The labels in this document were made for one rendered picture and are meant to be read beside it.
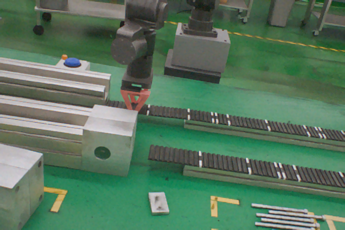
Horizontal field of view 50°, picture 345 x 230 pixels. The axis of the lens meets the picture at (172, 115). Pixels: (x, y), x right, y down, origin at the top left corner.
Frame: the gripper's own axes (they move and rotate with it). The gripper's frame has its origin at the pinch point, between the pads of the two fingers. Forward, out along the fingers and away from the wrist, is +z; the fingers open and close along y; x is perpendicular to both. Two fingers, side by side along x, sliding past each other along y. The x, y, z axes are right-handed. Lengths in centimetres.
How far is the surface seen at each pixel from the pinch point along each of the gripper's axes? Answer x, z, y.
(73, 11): -88, 52, -280
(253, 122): 29.9, -0.6, -0.5
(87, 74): -12.7, -5.5, -3.2
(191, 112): 14.1, -0.5, -1.0
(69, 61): -19.6, -4.4, -12.5
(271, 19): 152, 66, -470
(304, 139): 42.9, 1.0, 1.4
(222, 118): 21.9, -0.5, -0.6
